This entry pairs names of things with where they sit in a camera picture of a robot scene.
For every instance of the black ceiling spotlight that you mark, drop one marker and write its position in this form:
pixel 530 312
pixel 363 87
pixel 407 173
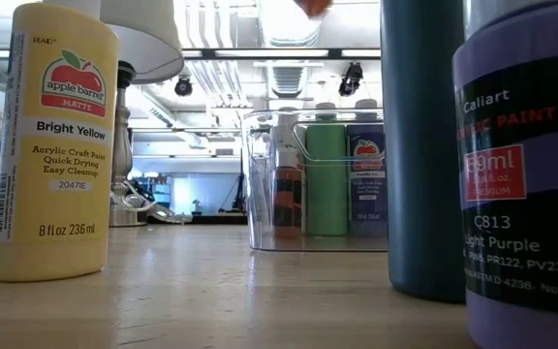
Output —
pixel 183 86
pixel 351 77

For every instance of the small orange paint bottle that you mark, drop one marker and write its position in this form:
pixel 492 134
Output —
pixel 286 203

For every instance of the large yellow paint bottle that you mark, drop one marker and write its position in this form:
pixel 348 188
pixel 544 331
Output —
pixel 56 194

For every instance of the large dark teal paint bottle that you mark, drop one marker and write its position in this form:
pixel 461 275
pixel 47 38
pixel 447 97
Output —
pixel 422 145

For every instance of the clear plastic bin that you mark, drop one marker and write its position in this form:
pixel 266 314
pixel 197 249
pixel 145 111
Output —
pixel 259 194

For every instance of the large white paint bottle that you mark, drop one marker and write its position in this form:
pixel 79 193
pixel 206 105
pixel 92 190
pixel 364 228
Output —
pixel 283 133

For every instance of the small rust brown paint bottle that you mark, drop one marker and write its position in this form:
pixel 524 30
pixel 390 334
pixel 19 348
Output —
pixel 314 6

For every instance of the black aluminium rig frame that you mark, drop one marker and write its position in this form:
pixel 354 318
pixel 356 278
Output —
pixel 211 219

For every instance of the large blue paint bottle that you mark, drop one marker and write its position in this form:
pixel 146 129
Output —
pixel 367 194

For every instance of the large green paint bottle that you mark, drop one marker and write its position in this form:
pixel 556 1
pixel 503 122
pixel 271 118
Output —
pixel 326 184

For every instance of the small light purple paint bottle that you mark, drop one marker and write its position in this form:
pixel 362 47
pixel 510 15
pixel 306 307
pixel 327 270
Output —
pixel 526 194

